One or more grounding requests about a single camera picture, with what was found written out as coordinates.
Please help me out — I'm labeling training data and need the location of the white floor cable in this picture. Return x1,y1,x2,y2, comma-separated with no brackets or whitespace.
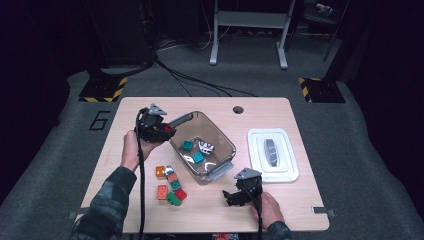
156,29,215,53

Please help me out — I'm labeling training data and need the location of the white metal desk frame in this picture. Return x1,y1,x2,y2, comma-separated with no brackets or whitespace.
209,0,297,71

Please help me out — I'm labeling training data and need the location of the black yellow striped base plate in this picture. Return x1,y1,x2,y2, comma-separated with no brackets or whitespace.
297,76,347,104
78,75,129,104

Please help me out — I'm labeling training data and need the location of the black equipment cabinet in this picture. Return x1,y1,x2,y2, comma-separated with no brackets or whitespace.
83,0,156,68

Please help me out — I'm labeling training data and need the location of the white box lid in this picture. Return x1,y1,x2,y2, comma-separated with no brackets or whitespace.
246,127,300,184

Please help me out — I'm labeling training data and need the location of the bright green toy block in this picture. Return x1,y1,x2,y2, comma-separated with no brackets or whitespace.
165,192,181,207

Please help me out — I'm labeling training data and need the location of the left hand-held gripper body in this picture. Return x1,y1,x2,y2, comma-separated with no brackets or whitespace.
136,102,173,144

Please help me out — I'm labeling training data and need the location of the thin black floor cable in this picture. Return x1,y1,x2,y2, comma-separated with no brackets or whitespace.
154,57,259,99

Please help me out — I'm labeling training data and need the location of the person's right hand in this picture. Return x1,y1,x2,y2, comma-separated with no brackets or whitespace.
249,191,285,231

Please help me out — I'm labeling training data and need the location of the person's left hand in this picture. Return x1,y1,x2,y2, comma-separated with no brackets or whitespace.
120,129,161,172

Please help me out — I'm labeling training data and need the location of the gray table bracket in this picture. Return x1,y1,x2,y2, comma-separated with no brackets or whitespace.
311,205,336,219
67,207,88,220

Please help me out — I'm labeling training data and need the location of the black stand post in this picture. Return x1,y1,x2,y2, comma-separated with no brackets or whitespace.
323,0,368,83
81,0,108,83

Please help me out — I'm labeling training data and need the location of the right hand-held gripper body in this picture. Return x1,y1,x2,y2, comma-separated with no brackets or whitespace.
233,167,264,206

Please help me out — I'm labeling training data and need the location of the clear brown storage box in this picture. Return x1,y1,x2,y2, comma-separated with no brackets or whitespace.
167,110,238,186

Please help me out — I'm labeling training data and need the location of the long orange toy block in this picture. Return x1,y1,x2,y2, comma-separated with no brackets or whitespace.
156,184,169,201

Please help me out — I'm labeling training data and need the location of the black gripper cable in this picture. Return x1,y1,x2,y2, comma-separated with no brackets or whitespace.
134,109,148,240
241,185,265,240

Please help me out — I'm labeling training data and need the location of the gray device on shelf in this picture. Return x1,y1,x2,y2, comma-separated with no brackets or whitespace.
315,2,335,18

